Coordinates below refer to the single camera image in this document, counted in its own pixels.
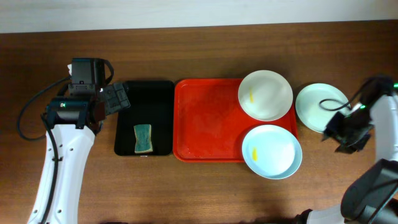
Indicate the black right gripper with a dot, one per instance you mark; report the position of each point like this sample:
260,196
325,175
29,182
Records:
347,144

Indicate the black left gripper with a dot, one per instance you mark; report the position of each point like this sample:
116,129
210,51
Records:
118,97

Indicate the pale green plate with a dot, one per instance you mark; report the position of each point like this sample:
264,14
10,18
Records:
308,108

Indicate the green and yellow sponge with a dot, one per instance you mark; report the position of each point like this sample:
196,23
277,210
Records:
143,134

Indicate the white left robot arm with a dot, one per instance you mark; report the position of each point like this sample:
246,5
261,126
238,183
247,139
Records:
72,123

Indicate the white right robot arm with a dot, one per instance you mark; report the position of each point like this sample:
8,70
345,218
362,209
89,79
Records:
369,199

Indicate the black plastic tray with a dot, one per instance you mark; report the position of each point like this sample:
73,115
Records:
152,102

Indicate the red plastic tray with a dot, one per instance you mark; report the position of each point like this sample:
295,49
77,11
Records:
209,123

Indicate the light blue plate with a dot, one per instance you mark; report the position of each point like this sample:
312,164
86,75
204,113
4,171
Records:
272,152

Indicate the white plate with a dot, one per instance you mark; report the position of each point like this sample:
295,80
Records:
265,95

